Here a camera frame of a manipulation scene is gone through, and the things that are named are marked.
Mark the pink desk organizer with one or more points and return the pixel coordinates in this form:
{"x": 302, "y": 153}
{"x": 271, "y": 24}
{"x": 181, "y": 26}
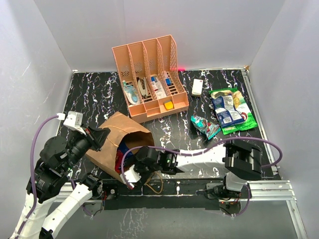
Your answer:
{"x": 157, "y": 56}

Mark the blue snack pouch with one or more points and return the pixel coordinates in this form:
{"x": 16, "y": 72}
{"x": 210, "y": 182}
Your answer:
{"x": 225, "y": 110}

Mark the silver stapler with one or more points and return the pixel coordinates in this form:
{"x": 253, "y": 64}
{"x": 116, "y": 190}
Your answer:
{"x": 142, "y": 85}

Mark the brown paper bag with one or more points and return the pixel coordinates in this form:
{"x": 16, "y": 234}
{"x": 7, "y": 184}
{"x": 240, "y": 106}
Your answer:
{"x": 125, "y": 134}

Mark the white small box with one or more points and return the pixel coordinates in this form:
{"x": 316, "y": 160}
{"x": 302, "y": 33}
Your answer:
{"x": 197, "y": 87}

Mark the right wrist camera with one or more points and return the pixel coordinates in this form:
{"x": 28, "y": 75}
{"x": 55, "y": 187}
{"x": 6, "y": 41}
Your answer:
{"x": 131, "y": 176}

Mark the red green candy pack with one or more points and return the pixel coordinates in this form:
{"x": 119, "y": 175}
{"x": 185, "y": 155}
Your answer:
{"x": 209, "y": 129}

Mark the green Chuba chips bag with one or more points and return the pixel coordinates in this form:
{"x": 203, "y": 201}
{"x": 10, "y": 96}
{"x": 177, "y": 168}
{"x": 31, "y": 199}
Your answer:
{"x": 241, "y": 106}

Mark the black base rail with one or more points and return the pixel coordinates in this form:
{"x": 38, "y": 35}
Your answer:
{"x": 187, "y": 193}

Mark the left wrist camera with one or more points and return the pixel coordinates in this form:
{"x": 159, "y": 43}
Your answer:
{"x": 73, "y": 121}

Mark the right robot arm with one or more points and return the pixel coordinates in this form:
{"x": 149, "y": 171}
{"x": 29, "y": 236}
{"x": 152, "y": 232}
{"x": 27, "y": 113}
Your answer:
{"x": 241, "y": 159}

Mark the white ruler set pack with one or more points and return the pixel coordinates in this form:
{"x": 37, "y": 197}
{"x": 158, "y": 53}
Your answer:
{"x": 157, "y": 87}

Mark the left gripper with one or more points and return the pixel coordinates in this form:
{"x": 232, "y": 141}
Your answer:
{"x": 97, "y": 137}

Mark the yellow sticky tape dispenser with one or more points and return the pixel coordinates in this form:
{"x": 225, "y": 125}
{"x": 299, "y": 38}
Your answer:
{"x": 168, "y": 105}

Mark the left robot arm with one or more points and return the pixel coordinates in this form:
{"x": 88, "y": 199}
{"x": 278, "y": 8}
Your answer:
{"x": 57, "y": 158}

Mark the blue eraser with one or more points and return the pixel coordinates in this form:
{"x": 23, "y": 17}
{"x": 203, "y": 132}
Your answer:
{"x": 168, "y": 81}

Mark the blue correction tape pack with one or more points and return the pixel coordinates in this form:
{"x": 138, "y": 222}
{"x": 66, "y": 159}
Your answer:
{"x": 131, "y": 93}

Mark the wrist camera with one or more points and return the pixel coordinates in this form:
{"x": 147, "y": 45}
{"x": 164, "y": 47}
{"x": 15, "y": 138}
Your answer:
{"x": 131, "y": 176}
{"x": 73, "y": 121}

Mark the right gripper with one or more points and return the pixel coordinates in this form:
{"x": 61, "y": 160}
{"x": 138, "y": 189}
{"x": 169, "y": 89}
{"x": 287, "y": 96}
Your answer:
{"x": 136, "y": 168}

